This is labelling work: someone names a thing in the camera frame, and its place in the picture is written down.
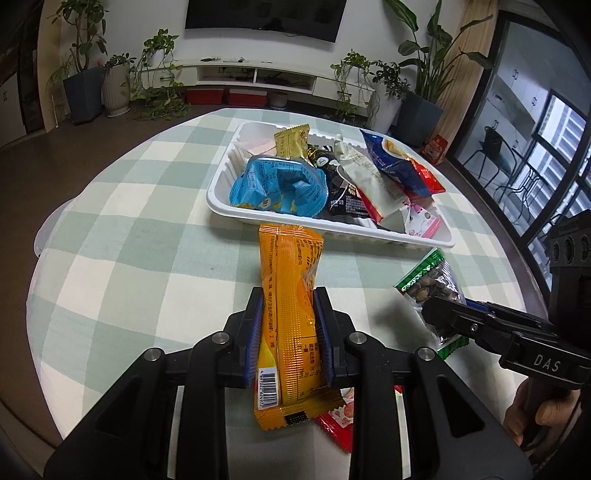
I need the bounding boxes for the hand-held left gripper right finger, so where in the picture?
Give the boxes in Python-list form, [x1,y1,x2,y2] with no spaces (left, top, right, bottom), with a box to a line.
[315,287,534,480]

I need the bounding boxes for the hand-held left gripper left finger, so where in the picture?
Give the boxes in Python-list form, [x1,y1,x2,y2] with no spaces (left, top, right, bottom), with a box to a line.
[44,288,264,480]

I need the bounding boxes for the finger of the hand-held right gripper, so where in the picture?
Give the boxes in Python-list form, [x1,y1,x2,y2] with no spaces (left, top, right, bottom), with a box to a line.
[421,296,520,347]
[464,299,557,330]

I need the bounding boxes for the clear green-edged nut packet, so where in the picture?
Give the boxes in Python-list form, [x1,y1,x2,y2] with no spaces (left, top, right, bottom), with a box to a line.
[394,248,469,361]

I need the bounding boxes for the orange snack packet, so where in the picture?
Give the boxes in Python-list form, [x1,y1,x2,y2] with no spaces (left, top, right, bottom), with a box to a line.
[253,223,346,432]

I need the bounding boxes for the white plastic tray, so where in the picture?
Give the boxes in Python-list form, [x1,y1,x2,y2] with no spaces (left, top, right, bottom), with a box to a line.
[205,121,455,250]

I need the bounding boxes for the black sesame snack packet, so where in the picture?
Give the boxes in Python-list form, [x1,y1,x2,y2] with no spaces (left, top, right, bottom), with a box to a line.
[307,144,370,220]

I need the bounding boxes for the person's right hand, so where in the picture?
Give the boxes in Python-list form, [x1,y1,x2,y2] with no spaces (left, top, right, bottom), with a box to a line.
[502,381,575,446]

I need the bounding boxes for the red fruit print snack packet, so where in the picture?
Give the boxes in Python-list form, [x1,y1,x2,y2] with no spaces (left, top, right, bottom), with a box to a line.
[315,387,356,453]

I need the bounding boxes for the pink cartoon snack packet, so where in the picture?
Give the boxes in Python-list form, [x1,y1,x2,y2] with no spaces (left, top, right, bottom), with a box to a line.
[402,200,441,240]

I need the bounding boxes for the black metal balcony table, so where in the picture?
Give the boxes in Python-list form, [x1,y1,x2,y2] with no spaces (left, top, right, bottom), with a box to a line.
[499,161,555,217]

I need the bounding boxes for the black balcony chair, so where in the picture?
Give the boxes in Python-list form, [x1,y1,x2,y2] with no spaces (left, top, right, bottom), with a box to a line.
[464,124,525,178]

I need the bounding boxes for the light blue snack packet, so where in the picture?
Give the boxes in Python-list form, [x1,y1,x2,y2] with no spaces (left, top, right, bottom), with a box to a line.
[229,154,329,219]

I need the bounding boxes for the beige snack packet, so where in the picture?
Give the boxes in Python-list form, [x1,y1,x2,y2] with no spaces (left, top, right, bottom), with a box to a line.
[332,138,414,222]

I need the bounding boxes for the dark blue snack packet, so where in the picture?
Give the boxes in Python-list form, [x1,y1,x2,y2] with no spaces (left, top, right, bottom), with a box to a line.
[360,128,432,197]

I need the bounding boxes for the red paper bag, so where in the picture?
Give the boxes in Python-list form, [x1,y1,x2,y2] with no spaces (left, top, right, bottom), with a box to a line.
[422,134,450,163]

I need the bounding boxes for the pale pink snack packet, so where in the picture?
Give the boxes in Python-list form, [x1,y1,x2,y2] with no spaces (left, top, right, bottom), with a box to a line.
[238,138,278,158]

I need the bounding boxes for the gold red-edged snack packet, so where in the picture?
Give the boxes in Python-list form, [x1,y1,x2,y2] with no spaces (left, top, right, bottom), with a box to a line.
[273,126,310,162]

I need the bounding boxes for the large-leaf plant in blue pot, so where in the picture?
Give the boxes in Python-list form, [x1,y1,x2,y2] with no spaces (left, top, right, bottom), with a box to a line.
[385,0,495,148]

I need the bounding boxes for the bushy plant in white pot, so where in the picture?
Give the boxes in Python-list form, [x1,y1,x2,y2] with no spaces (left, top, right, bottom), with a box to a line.
[367,60,411,134]

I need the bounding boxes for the black framed glass door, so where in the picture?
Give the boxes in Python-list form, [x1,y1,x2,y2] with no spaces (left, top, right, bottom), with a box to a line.
[445,9,591,296]

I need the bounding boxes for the red storage box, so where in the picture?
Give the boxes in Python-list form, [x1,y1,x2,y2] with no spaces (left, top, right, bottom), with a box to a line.
[186,88,227,105]
[228,89,269,107]

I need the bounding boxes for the white television cabinet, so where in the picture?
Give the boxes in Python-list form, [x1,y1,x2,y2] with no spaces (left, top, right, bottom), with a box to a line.
[175,58,375,109]

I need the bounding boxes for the hanging vine plant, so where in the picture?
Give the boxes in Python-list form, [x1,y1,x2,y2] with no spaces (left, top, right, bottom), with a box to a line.
[330,50,370,125]

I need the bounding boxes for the plant in white ribbed pot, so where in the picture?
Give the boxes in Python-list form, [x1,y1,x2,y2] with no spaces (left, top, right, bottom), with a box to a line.
[102,53,137,117]

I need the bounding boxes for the tall plant in grey pot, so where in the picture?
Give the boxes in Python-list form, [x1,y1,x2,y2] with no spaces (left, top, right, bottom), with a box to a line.
[46,0,112,125]

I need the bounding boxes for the trailing vine plant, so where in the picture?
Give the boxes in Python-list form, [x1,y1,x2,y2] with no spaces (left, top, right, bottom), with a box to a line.
[129,28,192,121]

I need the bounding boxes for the white cupboard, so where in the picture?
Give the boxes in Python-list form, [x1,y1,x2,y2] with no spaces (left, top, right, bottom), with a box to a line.
[0,69,28,148]

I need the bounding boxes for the wall television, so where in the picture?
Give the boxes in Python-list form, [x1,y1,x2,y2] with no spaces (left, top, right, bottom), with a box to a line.
[185,0,348,44]

